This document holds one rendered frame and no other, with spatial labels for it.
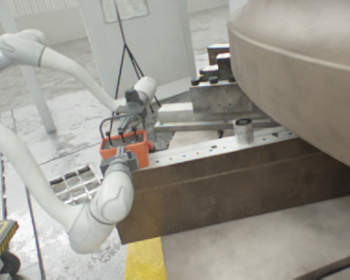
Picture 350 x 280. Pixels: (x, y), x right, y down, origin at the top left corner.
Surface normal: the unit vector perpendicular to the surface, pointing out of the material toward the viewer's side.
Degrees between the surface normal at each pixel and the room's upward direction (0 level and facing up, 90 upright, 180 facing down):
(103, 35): 90
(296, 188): 90
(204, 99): 90
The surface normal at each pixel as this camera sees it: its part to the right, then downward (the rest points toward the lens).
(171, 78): 0.49, 0.31
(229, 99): -0.26, 0.47
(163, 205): 0.13, 0.42
